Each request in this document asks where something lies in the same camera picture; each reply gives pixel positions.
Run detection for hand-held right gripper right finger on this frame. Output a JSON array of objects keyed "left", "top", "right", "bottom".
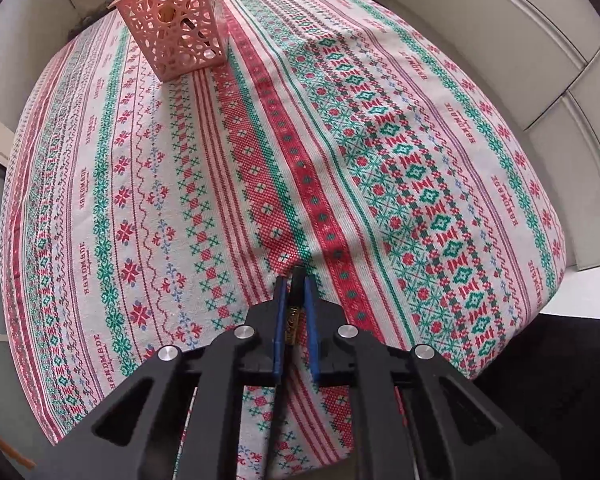
[{"left": 304, "top": 276, "right": 562, "bottom": 480}]

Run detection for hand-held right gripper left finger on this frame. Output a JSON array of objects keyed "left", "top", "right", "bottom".
[{"left": 37, "top": 275, "right": 289, "bottom": 480}]

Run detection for black chopstick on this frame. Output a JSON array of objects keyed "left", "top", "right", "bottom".
[
  {"left": 177, "top": 12, "right": 217, "bottom": 61},
  {"left": 289, "top": 266, "right": 306, "bottom": 347}
]

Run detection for pink perforated utensil basket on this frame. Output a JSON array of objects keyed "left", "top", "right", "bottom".
[{"left": 109, "top": 0, "right": 230, "bottom": 82}]

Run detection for patterned red green tablecloth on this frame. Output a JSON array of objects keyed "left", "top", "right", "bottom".
[{"left": 0, "top": 0, "right": 567, "bottom": 480}]

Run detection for white lower kitchen cabinets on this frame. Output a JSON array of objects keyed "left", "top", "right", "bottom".
[{"left": 330, "top": 0, "right": 600, "bottom": 272}]

